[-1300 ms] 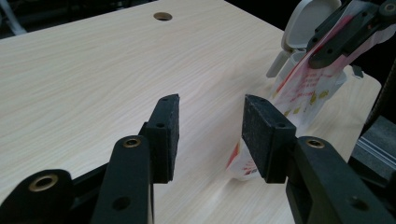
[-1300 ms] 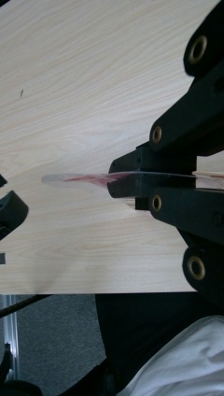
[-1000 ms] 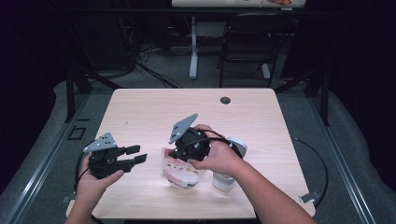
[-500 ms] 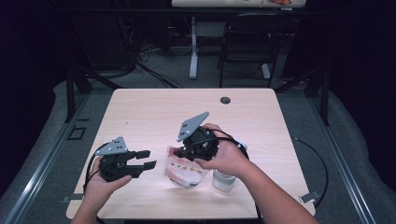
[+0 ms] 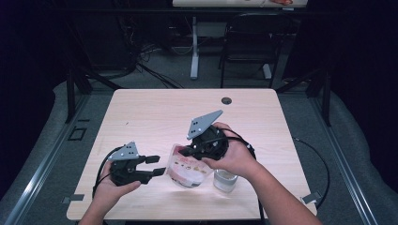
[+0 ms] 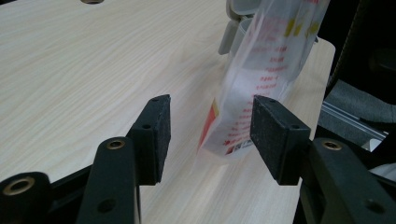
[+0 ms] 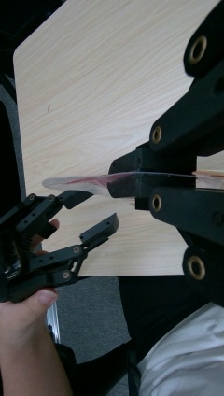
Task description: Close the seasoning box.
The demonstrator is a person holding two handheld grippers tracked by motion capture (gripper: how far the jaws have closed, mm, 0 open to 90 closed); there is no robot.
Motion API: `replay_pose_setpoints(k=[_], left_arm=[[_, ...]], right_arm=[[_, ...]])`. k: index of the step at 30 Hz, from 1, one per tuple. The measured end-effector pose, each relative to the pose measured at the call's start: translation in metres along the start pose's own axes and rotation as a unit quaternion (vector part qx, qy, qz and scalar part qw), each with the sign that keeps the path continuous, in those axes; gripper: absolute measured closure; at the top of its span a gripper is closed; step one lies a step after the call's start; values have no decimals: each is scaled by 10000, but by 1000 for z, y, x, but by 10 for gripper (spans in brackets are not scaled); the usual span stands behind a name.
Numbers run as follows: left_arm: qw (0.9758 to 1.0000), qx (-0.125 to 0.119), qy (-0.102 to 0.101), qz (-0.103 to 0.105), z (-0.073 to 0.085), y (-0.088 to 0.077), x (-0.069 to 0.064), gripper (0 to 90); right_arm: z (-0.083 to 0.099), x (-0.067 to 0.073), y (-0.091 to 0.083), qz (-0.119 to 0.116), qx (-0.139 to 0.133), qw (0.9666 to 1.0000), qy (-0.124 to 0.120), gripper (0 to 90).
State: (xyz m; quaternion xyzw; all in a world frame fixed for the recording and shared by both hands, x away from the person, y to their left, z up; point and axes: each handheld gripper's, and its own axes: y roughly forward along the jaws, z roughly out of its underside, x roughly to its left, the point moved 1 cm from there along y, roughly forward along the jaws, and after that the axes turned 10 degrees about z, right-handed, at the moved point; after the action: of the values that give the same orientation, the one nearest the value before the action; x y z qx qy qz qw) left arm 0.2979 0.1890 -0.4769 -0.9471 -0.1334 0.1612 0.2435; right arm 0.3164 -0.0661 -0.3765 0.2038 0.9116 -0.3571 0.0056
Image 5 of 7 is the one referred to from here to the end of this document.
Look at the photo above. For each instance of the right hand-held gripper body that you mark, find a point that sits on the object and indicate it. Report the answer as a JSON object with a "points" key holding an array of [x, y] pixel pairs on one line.
{"points": [[209, 143]]}

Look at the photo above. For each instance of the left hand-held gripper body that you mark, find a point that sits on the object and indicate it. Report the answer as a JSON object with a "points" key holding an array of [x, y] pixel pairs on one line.
{"points": [[125, 173]]}

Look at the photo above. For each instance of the pink spouted refill pouch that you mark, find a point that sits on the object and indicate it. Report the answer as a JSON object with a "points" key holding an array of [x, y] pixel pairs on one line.
{"points": [[187, 173]]}

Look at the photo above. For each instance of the white measuring cup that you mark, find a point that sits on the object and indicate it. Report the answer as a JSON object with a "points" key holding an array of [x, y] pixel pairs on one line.
{"points": [[224, 182]]}

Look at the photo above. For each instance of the person's left hand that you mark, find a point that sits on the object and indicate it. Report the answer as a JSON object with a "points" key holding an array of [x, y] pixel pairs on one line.
{"points": [[108, 193]]}

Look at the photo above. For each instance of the person's right hand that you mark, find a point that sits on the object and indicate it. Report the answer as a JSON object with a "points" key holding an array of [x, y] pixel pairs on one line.
{"points": [[237, 159]]}

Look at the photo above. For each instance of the black table grommet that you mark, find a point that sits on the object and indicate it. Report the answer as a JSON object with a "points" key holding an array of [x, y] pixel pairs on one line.
{"points": [[226, 101]]}

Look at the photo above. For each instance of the grey tape piece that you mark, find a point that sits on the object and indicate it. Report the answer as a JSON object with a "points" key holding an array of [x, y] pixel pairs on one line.
{"points": [[73, 198], [311, 197]]}

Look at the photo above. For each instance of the white desk leg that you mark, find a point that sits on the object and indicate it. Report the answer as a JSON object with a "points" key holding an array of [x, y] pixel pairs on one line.
{"points": [[194, 56]]}

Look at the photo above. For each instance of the white desk foot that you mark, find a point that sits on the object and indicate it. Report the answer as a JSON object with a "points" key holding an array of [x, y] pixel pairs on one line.
{"points": [[267, 71]]}

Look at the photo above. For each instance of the black metal stand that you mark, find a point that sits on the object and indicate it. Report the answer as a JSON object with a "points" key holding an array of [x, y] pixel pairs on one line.
{"points": [[70, 93], [326, 100]]}

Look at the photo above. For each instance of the black folding chair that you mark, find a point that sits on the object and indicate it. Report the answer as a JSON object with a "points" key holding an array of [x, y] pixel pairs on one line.
{"points": [[253, 43]]}

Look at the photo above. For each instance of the light wooden desk top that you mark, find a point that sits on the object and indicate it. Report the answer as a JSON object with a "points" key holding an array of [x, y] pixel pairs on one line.
{"points": [[219, 3]]}

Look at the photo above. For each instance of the orange item on desk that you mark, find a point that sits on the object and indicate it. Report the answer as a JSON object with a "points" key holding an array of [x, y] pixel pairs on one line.
{"points": [[281, 2]]}

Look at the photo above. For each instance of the black floor outlet frame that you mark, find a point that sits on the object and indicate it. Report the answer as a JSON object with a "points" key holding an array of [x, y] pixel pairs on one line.
{"points": [[69, 137]]}

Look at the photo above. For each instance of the metal floor rail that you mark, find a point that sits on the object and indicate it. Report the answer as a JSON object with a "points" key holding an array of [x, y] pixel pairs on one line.
{"points": [[344, 162], [40, 175]]}

